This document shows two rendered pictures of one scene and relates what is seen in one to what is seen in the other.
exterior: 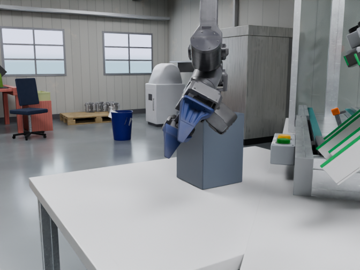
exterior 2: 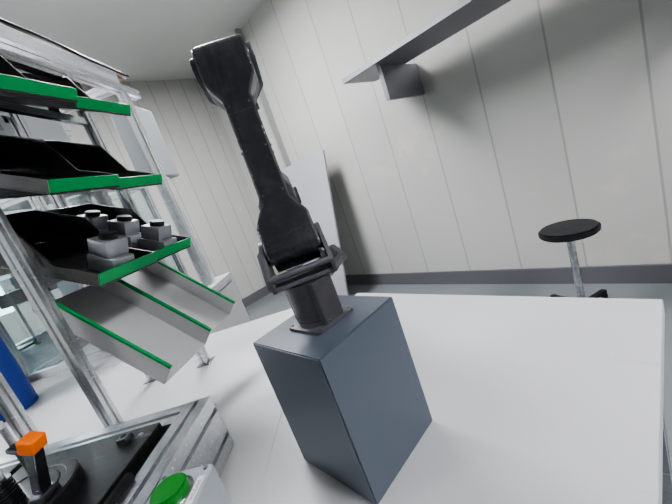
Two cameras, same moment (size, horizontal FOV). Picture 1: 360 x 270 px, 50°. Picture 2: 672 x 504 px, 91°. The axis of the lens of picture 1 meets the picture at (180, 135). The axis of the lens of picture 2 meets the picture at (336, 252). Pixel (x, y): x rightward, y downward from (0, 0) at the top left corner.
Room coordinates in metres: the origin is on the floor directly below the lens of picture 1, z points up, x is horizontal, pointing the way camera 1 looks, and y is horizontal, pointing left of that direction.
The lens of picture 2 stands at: (1.49, -0.11, 1.23)
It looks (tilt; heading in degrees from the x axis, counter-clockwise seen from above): 12 degrees down; 170
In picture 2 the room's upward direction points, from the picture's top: 20 degrees counter-clockwise
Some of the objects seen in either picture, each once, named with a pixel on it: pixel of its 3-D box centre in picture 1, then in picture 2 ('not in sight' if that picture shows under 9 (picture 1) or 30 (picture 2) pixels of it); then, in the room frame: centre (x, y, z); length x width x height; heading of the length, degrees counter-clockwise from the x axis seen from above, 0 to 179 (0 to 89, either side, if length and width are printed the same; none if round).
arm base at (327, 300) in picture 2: not in sight; (312, 299); (1.08, -0.09, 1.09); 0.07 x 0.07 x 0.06; 31
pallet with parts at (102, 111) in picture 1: (92, 112); not in sight; (8.40, 1.92, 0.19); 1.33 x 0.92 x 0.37; 121
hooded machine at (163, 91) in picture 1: (164, 94); not in sight; (7.83, 0.32, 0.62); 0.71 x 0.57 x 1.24; 122
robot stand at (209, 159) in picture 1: (209, 146); (345, 382); (1.09, -0.08, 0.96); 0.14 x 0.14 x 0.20; 31
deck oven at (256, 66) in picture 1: (242, 84); not in sight; (6.48, -1.05, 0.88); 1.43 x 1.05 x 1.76; 31
